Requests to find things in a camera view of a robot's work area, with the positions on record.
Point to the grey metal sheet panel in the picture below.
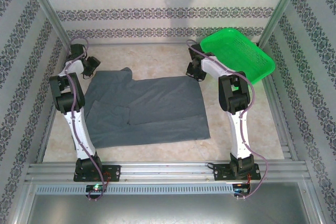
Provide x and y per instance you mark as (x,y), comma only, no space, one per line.
(168,208)

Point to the right controller board blue light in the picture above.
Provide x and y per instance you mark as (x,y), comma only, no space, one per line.
(240,188)

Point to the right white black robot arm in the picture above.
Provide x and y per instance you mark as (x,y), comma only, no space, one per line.
(240,134)

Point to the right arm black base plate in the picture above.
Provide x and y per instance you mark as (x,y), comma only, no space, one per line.
(223,172)

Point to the green plastic mesh basket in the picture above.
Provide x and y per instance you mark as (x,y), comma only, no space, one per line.
(241,51)

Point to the left controller board green light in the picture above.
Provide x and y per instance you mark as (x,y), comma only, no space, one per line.
(96,187)

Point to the aluminium side floor rail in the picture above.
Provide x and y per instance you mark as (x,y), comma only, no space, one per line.
(279,124)
(47,140)

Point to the aluminium frame post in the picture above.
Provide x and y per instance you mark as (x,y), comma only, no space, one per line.
(282,9)
(47,9)

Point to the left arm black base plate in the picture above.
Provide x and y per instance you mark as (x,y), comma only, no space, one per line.
(113,172)

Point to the grey t-shirt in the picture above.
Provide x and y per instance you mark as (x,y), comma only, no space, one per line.
(157,103)

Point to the aluminium mounting rail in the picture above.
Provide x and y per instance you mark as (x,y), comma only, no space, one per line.
(168,171)

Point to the aluminium back floor rail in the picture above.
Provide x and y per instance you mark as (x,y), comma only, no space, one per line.
(131,43)

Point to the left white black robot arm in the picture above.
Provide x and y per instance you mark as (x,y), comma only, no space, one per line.
(78,129)

